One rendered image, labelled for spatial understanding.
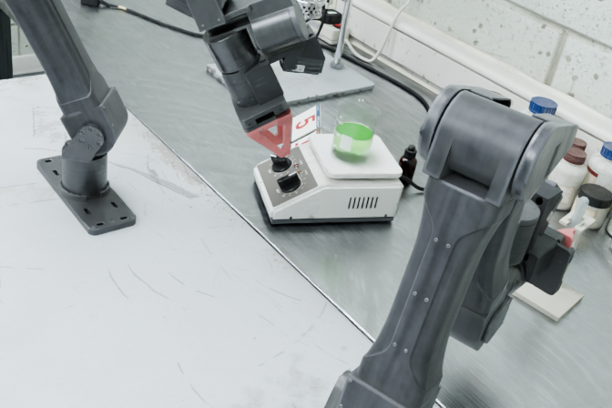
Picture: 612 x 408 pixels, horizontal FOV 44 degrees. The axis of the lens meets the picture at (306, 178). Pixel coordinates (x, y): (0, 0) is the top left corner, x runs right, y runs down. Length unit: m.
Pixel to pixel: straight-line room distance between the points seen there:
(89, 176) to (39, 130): 0.24
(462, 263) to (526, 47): 0.98
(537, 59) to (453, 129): 0.96
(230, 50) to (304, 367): 0.40
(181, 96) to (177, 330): 0.63
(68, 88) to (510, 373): 0.66
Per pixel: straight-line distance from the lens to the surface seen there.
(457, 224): 0.60
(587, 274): 1.21
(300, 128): 1.36
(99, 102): 1.04
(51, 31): 1.02
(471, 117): 0.59
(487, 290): 0.75
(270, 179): 1.15
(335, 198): 1.11
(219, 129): 1.35
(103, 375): 0.88
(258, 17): 0.96
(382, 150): 1.18
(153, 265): 1.02
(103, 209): 1.10
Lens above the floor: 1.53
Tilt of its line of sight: 31 degrees down
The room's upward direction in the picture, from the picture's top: 10 degrees clockwise
